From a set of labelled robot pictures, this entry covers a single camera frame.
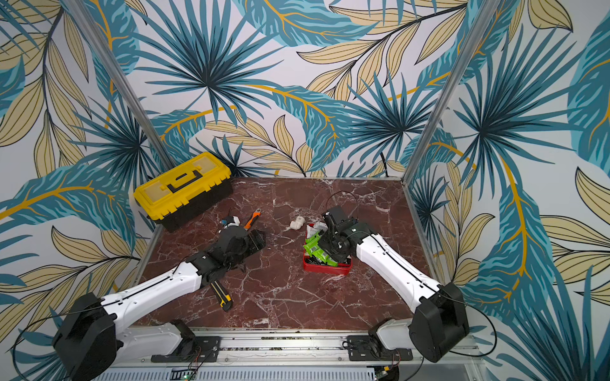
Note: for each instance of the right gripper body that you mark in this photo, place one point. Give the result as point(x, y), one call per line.
point(332, 245)

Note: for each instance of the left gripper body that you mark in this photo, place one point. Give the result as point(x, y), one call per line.
point(249, 248)

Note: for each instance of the green cookie packet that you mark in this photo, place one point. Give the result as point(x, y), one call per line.
point(325, 259)
point(312, 247)

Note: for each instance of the white plastic pipe elbow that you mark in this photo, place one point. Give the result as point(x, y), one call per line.
point(297, 223)

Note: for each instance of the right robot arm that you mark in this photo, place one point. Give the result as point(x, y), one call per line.
point(439, 319)

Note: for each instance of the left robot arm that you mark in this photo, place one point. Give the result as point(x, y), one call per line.
point(99, 332)

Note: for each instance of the red storage box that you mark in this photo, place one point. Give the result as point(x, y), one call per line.
point(311, 265)

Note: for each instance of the white cookie packet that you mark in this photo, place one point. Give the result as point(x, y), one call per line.
point(313, 229)

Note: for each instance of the yellow black utility knife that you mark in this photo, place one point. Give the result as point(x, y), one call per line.
point(222, 295)

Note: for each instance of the yellow black toolbox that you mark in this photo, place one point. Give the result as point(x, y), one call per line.
point(183, 193)

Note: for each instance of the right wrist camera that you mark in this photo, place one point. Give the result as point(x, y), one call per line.
point(334, 217)

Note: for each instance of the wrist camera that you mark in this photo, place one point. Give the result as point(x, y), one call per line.
point(334, 217)
point(229, 221)

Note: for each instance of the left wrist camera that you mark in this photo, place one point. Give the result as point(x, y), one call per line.
point(229, 221)

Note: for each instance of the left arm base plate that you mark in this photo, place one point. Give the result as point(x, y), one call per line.
point(206, 349)

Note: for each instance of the aluminium front rail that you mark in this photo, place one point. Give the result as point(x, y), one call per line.
point(301, 355)

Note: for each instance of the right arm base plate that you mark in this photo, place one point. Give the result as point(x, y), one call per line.
point(367, 348)

